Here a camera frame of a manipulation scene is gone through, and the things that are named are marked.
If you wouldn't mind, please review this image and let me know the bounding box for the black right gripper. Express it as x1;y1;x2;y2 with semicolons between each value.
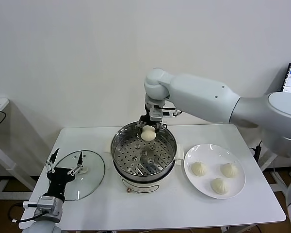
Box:
136;103;167;133

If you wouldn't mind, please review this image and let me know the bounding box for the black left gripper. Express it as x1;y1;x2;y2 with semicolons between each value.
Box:
45;148;85;202

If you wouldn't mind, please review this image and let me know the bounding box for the white steamed baozi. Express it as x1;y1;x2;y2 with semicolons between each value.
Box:
210;177;230;195
140;125;157;142
191;161;208;177
220;163;239;179

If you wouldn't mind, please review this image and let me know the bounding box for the stainless steel steamer basket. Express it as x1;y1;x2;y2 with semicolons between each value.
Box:
111;121;178;177

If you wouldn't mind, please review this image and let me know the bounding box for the round glass pot lid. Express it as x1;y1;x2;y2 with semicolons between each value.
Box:
52;150;106;201

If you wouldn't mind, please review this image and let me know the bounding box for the large white round plate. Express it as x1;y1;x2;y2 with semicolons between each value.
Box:
183;144;247;200

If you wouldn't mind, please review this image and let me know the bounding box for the white side table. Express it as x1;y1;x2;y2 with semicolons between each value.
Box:
0;98;37;203

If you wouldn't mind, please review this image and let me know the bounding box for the black power strip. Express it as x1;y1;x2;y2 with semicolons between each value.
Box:
248;143;262;162

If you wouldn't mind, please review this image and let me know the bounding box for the white laptop stand table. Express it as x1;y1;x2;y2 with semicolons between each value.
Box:
258;143;291;207

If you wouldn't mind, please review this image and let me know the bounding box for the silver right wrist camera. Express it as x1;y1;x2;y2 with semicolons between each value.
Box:
149;108;183;122

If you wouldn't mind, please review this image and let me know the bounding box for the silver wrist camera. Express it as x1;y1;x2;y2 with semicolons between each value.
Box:
23;195;57;211
149;108;183;122

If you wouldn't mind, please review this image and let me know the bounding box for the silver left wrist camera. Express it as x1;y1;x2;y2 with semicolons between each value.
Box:
23;195;57;211

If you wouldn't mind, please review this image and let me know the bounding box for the black left camera cable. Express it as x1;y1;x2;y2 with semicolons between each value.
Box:
12;211;48;223

